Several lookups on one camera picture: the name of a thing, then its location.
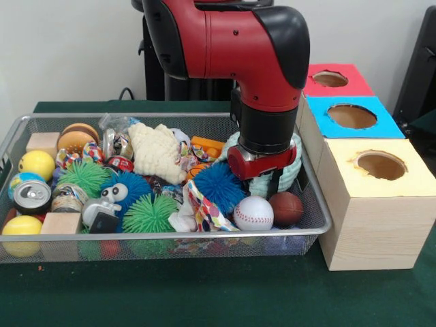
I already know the black soda can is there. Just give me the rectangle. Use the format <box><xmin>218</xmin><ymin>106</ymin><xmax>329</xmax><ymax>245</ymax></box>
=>
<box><xmin>12</xmin><ymin>179</ymin><xmax>52</xmax><ymax>215</ymax></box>

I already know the white baseball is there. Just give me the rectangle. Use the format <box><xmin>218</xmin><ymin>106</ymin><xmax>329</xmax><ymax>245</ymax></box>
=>
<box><xmin>234</xmin><ymin>196</ymin><xmax>275</xmax><ymax>232</ymax></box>

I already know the thin black cable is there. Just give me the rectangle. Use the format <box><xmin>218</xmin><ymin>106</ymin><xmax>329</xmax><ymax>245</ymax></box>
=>
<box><xmin>118</xmin><ymin>87</ymin><xmax>147</xmax><ymax>102</ymax></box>

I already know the blue spiky ball with eyes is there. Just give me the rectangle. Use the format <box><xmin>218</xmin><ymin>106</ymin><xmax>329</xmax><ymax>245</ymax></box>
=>
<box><xmin>193</xmin><ymin>162</ymin><xmax>248</xmax><ymax>206</ymax></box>
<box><xmin>100</xmin><ymin>171</ymin><xmax>153</xmax><ymax>219</ymax></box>

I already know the green spiky ball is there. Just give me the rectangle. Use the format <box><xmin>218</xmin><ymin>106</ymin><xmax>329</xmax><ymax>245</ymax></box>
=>
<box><xmin>121</xmin><ymin>193</ymin><xmax>181</xmax><ymax>234</ymax></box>
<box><xmin>56</xmin><ymin>160</ymin><xmax>109</xmax><ymax>198</ymax></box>

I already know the brown toy football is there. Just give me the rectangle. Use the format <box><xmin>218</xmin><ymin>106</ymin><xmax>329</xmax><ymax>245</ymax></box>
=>
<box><xmin>268</xmin><ymin>191</ymin><xmax>304</xmax><ymax>225</ymax></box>

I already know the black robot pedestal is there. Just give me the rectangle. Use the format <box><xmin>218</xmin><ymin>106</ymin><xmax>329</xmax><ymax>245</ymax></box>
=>
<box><xmin>131</xmin><ymin>0</ymin><xmax>273</xmax><ymax>102</ymax></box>

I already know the dark green table cloth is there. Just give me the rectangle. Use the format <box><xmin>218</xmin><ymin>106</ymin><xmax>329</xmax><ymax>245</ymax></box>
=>
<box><xmin>0</xmin><ymin>100</ymin><xmax>436</xmax><ymax>327</ymax></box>
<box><xmin>407</xmin><ymin>110</ymin><xmax>436</xmax><ymax>144</ymax></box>

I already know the mint green cloth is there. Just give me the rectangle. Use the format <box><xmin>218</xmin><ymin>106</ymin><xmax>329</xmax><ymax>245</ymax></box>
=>
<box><xmin>217</xmin><ymin>132</ymin><xmax>303</xmax><ymax>198</ymax></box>

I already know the shallow clear mesh bin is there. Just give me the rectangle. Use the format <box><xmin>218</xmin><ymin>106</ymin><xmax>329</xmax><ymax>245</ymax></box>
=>
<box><xmin>0</xmin><ymin>112</ymin><xmax>333</xmax><ymax>265</ymax></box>

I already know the wooden box with three holes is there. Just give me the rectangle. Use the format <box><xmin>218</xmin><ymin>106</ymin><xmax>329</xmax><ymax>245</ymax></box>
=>
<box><xmin>295</xmin><ymin>63</ymin><xmax>436</xmax><ymax>272</ymax></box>

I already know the cream white cloth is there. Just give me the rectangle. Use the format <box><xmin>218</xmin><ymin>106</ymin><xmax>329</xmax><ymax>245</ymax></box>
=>
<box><xmin>128</xmin><ymin>123</ymin><xmax>188</xmax><ymax>185</ymax></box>

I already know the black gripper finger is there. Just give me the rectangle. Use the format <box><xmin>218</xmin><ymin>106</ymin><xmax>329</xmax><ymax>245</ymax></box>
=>
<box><xmin>266</xmin><ymin>168</ymin><xmax>284</xmax><ymax>201</ymax></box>

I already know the toy hamburger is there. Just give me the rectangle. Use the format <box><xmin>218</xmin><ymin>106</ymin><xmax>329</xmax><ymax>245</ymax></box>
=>
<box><xmin>57</xmin><ymin>122</ymin><xmax>100</xmax><ymax>153</ymax></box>

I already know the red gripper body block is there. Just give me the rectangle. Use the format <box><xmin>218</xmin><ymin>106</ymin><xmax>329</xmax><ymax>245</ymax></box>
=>
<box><xmin>227</xmin><ymin>144</ymin><xmax>298</xmax><ymax>181</ymax></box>

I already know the black upright panel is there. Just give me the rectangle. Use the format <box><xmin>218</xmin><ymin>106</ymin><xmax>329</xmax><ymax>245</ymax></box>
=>
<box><xmin>393</xmin><ymin>5</ymin><xmax>436</xmax><ymax>120</ymax></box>

